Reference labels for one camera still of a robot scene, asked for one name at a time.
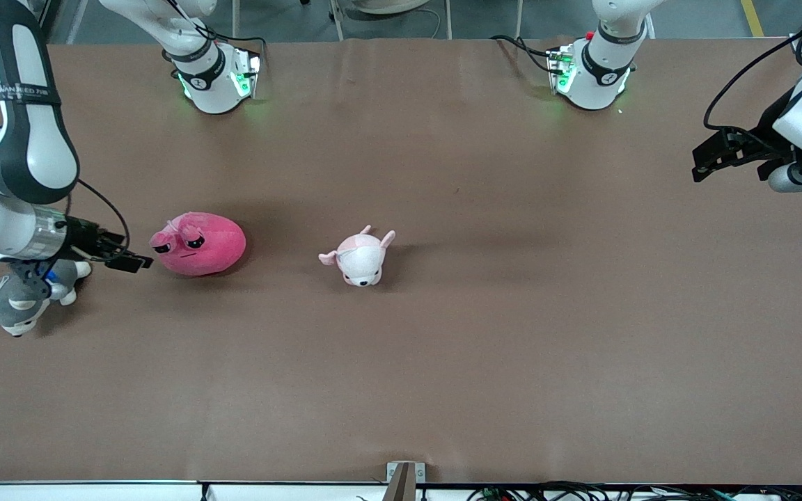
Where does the pink round plush toy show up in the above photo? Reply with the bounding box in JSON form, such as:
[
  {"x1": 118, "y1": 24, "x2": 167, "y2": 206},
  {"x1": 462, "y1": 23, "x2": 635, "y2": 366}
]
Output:
[{"x1": 148, "y1": 212, "x2": 247, "y2": 277}]

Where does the grey husky plush toy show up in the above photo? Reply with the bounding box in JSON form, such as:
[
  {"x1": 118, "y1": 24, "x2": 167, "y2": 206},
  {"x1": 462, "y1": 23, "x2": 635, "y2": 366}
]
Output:
[{"x1": 0, "y1": 259, "x2": 93, "y2": 338}]

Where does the pale pink puppy plush toy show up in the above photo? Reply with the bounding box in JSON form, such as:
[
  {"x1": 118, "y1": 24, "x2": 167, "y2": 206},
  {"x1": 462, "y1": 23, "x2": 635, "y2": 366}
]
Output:
[{"x1": 318, "y1": 224, "x2": 397, "y2": 287}]

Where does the brown table cover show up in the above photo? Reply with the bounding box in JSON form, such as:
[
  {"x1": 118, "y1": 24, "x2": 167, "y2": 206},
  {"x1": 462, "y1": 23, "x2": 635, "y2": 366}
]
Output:
[{"x1": 0, "y1": 36, "x2": 802, "y2": 486}]

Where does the white stand with round base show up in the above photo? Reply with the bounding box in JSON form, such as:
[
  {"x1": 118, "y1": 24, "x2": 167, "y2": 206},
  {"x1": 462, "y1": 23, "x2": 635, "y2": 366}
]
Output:
[{"x1": 329, "y1": 0, "x2": 455, "y2": 41}]

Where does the black right arm base cable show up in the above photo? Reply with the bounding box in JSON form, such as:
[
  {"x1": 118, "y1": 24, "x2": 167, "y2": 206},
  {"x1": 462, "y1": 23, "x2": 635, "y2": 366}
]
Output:
[{"x1": 164, "y1": 0, "x2": 267, "y2": 77}]

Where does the black arm base cable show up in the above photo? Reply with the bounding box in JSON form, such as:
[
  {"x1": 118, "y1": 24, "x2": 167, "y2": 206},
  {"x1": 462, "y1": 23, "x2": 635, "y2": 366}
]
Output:
[
  {"x1": 490, "y1": 33, "x2": 562, "y2": 76},
  {"x1": 164, "y1": 0, "x2": 267, "y2": 77}
]

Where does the black left arm base cable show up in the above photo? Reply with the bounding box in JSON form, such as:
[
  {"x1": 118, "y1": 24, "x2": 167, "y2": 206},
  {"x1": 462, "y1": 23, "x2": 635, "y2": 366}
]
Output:
[{"x1": 490, "y1": 33, "x2": 562, "y2": 76}]

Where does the grey metal table bracket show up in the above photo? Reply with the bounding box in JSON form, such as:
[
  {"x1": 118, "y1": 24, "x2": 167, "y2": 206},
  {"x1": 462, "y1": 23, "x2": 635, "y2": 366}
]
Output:
[{"x1": 386, "y1": 461, "x2": 427, "y2": 501}]

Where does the tangled black cable bundle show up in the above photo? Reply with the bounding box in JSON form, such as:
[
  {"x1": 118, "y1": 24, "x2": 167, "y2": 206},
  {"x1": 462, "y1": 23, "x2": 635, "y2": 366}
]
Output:
[{"x1": 466, "y1": 482, "x2": 802, "y2": 501}]

